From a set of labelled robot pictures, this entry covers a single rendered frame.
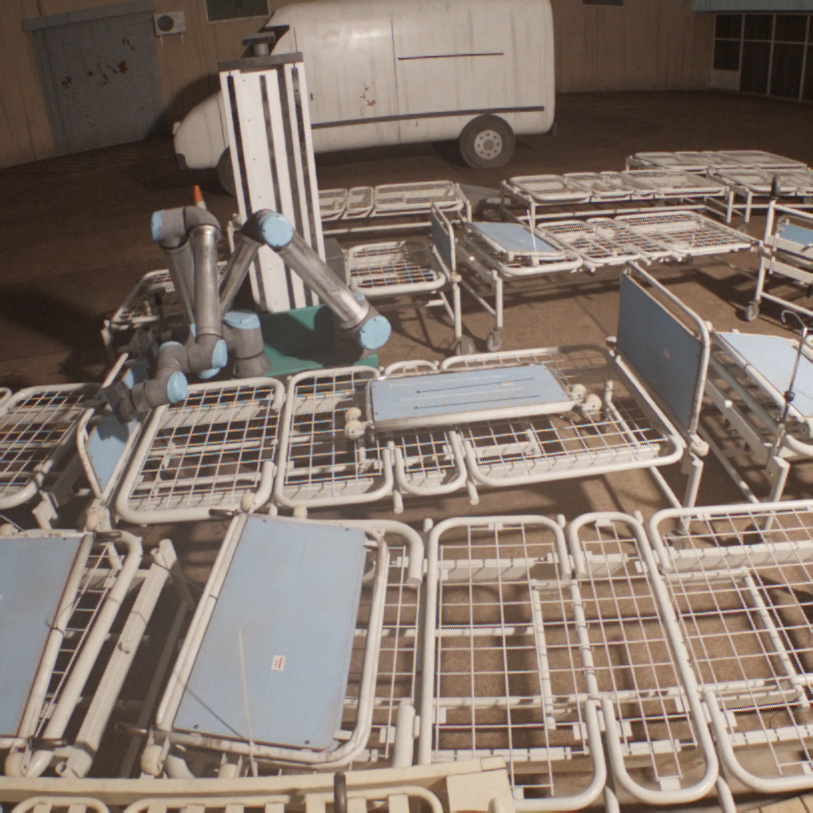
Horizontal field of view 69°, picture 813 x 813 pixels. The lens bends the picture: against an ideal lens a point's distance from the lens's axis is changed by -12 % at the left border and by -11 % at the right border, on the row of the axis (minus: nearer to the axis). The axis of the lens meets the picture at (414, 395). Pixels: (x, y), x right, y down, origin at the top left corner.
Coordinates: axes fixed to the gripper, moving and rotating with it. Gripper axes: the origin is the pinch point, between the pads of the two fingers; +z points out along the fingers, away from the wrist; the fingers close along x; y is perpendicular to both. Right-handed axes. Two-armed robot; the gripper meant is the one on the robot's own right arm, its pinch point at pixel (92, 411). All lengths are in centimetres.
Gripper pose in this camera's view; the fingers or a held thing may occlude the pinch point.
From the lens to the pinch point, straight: 228.4
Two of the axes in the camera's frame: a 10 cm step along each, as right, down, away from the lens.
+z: -9.7, 2.5, 0.3
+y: -1.0, -4.9, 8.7
